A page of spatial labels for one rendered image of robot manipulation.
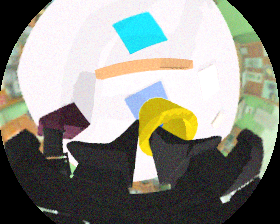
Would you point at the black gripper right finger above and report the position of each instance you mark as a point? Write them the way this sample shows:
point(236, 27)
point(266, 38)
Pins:
point(170, 152)

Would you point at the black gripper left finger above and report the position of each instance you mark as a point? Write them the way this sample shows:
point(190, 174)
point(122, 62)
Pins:
point(118, 154)

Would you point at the tan flat bar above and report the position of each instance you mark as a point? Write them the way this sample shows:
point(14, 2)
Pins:
point(142, 65)

